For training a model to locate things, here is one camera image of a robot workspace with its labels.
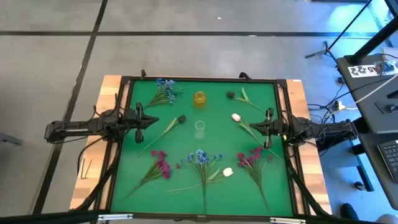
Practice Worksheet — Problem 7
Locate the silver metal bracket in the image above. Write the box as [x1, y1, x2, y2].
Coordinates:
[269, 217, 307, 224]
[97, 213, 134, 222]

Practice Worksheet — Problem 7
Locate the magenta artificial flower bunch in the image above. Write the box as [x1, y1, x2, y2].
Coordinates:
[121, 149, 172, 202]
[236, 146, 274, 212]

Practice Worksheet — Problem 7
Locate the yellow glass vase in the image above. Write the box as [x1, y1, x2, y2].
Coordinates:
[193, 90, 207, 109]

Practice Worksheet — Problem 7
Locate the clear glass vase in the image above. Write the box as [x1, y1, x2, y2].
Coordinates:
[194, 120, 206, 140]

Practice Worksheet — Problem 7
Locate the pink artificial tulip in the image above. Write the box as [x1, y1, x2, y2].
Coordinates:
[231, 113, 284, 161]
[166, 167, 234, 193]

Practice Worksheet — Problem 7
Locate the white power strip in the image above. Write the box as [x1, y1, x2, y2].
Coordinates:
[329, 100, 346, 113]

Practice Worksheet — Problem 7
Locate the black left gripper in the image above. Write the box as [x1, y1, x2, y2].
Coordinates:
[123, 101, 160, 144]

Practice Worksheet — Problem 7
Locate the dark artificial tulip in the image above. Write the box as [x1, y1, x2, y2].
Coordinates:
[136, 114, 187, 158]
[226, 86, 268, 115]

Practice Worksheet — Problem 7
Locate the black keyboard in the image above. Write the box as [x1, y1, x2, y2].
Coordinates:
[377, 139, 398, 185]

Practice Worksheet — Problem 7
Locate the thin black tripod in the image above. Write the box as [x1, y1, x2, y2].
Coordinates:
[304, 0, 374, 63]

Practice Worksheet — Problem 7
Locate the blue artificial flower bunch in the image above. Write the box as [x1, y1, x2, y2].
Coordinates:
[143, 77, 184, 110]
[175, 149, 224, 215]

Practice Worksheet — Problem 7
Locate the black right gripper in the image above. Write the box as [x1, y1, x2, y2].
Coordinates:
[249, 107, 289, 149]

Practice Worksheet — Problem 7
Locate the printed white paper label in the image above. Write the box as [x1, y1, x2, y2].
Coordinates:
[347, 63, 382, 78]

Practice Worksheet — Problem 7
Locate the thick black pole stand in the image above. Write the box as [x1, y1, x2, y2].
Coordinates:
[346, 17, 398, 66]

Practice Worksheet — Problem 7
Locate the black gantry bar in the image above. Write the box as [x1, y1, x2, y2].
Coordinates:
[0, 210, 398, 224]

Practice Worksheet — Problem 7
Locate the grey chair base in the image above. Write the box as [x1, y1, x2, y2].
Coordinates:
[0, 131, 24, 146]

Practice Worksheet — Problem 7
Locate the green table mat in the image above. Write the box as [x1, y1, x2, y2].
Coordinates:
[111, 79, 295, 218]

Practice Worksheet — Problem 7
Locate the white cable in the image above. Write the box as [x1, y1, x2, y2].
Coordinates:
[341, 73, 398, 110]

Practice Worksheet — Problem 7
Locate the grey desk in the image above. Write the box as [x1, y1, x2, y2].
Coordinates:
[336, 54, 398, 135]

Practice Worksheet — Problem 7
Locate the person's shoe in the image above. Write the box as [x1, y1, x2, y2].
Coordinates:
[340, 202, 361, 220]

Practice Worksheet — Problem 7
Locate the black table frame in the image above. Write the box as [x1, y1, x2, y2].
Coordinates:
[93, 74, 312, 223]

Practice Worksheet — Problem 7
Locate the black diagonal frame strut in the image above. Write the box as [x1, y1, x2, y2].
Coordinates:
[284, 155, 332, 218]
[73, 146, 121, 212]

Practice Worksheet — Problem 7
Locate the blue object on desk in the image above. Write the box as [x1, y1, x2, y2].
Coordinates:
[381, 60, 398, 76]

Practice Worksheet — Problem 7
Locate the dark desk with keyboard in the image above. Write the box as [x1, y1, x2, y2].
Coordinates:
[357, 133, 398, 211]

